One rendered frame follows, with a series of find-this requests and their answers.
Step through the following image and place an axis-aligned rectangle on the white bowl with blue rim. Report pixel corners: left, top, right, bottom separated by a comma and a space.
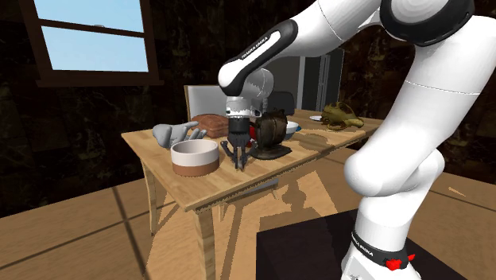
284, 120, 302, 142

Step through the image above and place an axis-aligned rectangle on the light wooden table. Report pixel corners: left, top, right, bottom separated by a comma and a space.
121, 109, 385, 280

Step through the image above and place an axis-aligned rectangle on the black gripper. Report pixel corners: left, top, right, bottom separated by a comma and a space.
220, 115, 258, 171

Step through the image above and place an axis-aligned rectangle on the dark chair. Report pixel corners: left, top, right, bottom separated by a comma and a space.
266, 91, 296, 116

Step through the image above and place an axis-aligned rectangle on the grey refrigerator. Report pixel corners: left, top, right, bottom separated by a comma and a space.
266, 48, 346, 112

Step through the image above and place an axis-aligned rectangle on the dark brown figure on base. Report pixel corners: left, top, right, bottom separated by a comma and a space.
250, 110, 293, 161

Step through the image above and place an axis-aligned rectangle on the dark robot stand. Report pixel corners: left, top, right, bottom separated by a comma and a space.
255, 209, 470, 280

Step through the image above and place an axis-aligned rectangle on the dark framed window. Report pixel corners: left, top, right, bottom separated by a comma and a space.
18, 0, 165, 88

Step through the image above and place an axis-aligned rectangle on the brown bread loaf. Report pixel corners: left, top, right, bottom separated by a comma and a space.
191, 113, 231, 139

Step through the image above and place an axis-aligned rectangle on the olive green animal figure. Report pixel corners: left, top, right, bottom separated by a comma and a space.
320, 101, 366, 131

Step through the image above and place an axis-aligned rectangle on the white and brown bowl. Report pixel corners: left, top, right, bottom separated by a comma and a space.
170, 138, 221, 177

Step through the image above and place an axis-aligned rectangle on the white backed wooden chair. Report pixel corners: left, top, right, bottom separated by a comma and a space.
183, 84, 231, 123

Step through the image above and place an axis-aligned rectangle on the grey hand figure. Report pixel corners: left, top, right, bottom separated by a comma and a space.
152, 121, 208, 150

